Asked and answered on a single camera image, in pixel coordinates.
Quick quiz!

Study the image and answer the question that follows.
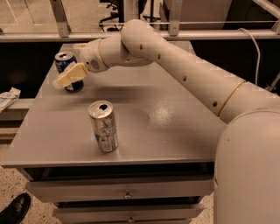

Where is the metal railing frame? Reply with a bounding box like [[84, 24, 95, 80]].
[[0, 0, 280, 42]]

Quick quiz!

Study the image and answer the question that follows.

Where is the grey drawer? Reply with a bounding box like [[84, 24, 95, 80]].
[[25, 176, 214, 202], [53, 204, 204, 224]]

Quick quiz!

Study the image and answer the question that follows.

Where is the white plastic packet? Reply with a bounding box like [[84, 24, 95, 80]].
[[0, 87, 21, 113]]

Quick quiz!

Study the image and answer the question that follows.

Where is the silver soda can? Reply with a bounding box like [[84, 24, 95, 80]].
[[88, 101, 118, 153]]

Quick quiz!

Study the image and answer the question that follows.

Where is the white cable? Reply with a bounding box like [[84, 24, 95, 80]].
[[237, 27, 262, 86]]

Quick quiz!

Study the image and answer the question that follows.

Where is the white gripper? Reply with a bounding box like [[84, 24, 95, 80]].
[[52, 39, 109, 89]]

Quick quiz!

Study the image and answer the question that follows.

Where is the upper grey drawer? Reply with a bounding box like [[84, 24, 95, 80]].
[[25, 176, 214, 202]]

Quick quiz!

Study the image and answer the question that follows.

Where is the grey drawer cabinet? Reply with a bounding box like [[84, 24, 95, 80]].
[[0, 40, 243, 224]]

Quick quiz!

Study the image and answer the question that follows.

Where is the blue pepsi can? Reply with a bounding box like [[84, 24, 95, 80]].
[[54, 52, 84, 93]]

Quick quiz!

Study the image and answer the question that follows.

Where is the black leather shoe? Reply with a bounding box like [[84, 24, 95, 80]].
[[0, 193, 31, 224]]

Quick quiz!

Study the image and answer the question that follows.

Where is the lower grey drawer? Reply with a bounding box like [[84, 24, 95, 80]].
[[53, 204, 204, 224]]

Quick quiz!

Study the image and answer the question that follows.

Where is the black office chair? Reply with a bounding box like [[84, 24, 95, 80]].
[[99, 0, 124, 32]]

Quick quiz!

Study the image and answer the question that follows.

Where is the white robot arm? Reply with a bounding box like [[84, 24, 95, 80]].
[[53, 19, 280, 224]]

